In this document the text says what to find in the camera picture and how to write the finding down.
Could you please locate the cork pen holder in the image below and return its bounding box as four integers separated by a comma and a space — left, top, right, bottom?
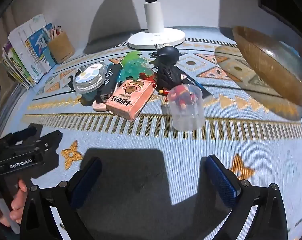
48, 31, 75, 64

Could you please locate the black monster figurine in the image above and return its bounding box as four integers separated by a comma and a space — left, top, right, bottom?
156, 63, 182, 90

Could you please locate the round clear lidded container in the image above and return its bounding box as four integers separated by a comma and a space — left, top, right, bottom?
72, 62, 107, 94

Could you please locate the black-haired figurine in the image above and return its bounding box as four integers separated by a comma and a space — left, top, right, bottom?
152, 44, 182, 66

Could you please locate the red figurine toy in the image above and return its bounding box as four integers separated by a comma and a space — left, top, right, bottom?
159, 85, 196, 110

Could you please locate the patterned blue table mat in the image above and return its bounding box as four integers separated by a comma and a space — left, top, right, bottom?
3, 28, 302, 239

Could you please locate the white desk lamp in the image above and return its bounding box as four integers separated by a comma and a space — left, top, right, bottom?
128, 0, 186, 50

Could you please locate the green translucent toy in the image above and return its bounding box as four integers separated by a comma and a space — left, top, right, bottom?
117, 51, 153, 83

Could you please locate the amber ribbed glass bowl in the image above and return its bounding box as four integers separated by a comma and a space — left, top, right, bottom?
232, 26, 302, 106

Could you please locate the pink cartoon card box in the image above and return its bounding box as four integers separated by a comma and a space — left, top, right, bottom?
105, 79, 154, 122

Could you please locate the person's left hand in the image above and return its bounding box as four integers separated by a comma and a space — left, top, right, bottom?
0, 179, 28, 227

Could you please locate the stack of books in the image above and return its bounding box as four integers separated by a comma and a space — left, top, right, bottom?
2, 14, 56, 88

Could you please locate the black rectangular box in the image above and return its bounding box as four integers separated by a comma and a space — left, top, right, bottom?
95, 63, 122, 103

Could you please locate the clear plastic cup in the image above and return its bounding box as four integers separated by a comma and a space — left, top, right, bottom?
169, 85, 205, 131

